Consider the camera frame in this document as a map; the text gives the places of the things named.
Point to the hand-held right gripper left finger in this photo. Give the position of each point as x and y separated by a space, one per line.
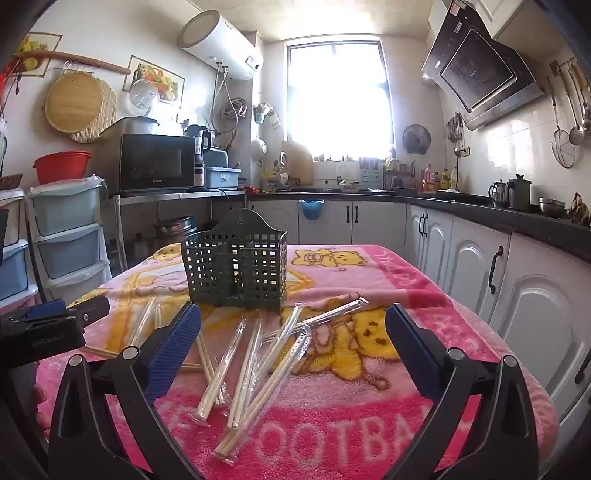
175 344

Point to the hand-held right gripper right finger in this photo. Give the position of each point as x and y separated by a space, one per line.
411 346

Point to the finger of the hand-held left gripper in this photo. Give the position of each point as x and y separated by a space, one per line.
90 308
46 309

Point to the bunch of chopsticks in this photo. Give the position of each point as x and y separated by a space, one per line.
254 360

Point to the dark green utensil basket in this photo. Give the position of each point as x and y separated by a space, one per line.
231 272

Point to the hanging kitchen utensils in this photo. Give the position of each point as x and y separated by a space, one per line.
456 134

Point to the pale blue plastic drawer unit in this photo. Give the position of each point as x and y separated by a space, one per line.
14 272
69 249

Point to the pink printed blanket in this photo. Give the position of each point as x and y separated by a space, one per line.
369 438

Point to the white kitchen cabinets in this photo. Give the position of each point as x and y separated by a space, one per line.
461 258

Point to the stacked steel pots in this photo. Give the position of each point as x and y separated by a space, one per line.
173 228

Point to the red plastic basin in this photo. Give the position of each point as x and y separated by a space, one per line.
62 166

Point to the black kitchen countertop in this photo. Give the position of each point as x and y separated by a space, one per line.
461 207

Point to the stainless steel shelf table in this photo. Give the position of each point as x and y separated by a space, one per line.
184 194

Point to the black microwave oven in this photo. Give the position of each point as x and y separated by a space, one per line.
154 161

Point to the blue hanging bin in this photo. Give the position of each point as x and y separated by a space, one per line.
311 211

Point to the row of condiment bottles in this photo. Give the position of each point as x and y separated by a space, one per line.
436 180

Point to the blue-grey plastic crate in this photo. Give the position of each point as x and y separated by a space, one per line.
221 177

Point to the teal cutlery rack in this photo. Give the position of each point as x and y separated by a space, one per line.
371 175

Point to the small steel teapot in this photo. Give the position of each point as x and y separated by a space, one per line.
498 194

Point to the dark sauce bottle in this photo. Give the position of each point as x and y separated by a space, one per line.
199 166

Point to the dark lidded jug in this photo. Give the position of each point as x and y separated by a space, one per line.
519 194

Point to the steel pot with lid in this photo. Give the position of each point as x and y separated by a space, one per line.
134 125

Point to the round woven mat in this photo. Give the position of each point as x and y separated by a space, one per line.
110 115

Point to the steel bowl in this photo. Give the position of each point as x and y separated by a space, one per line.
551 207

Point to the black electric kettle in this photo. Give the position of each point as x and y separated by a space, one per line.
198 138

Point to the round bamboo board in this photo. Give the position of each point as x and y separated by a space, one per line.
74 104

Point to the wooden cutting board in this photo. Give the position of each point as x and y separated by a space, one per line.
298 161

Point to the ginger roots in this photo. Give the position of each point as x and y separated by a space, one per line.
579 210

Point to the long wooden rolling pin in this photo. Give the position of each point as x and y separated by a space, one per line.
74 57

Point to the kitchen window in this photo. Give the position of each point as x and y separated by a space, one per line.
339 101

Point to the hanging metal ladles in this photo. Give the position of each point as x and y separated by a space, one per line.
577 134

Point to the black range hood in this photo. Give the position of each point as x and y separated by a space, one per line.
480 69

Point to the white water heater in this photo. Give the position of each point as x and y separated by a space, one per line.
217 41

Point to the white upper cabinet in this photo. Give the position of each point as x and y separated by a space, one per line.
531 16

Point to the fruit wall poster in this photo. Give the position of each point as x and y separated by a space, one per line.
159 78
39 46

